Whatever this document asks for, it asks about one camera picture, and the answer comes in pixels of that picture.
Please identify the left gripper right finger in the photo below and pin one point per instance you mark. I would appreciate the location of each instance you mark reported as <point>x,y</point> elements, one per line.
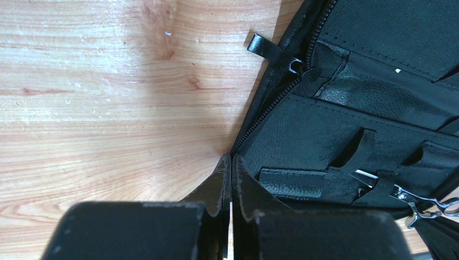
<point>266,228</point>

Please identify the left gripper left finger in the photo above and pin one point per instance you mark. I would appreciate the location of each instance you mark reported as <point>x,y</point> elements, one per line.
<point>195,227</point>

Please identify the silver scissors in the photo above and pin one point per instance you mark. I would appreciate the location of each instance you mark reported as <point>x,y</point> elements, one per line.
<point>448,208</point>

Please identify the black zippered tool case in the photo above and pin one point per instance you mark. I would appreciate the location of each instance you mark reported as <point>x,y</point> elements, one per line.
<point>358,96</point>

